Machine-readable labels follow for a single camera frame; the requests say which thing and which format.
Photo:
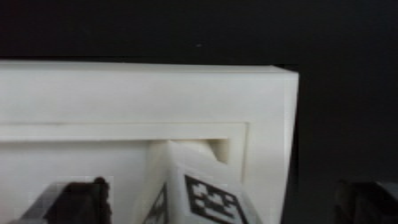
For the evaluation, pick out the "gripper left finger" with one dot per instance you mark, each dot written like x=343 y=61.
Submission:
x=72 y=204

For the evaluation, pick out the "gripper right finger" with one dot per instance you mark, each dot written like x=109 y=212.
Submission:
x=366 y=203

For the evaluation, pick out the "white square tabletop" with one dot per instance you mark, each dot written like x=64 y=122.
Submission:
x=72 y=153

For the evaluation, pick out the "white U-shaped fence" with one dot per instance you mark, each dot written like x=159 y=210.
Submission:
x=79 y=94

